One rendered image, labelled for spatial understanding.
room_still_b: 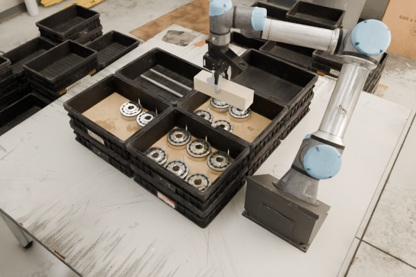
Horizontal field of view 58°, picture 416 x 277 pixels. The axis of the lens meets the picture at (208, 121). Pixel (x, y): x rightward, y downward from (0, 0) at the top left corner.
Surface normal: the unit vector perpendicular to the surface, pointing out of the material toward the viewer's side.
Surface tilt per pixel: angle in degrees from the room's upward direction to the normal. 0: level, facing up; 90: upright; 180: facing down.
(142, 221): 0
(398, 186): 0
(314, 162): 58
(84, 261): 0
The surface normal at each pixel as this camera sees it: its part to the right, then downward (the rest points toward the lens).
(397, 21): -0.53, 0.36
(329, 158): -0.17, 0.18
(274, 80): 0.00, -0.73
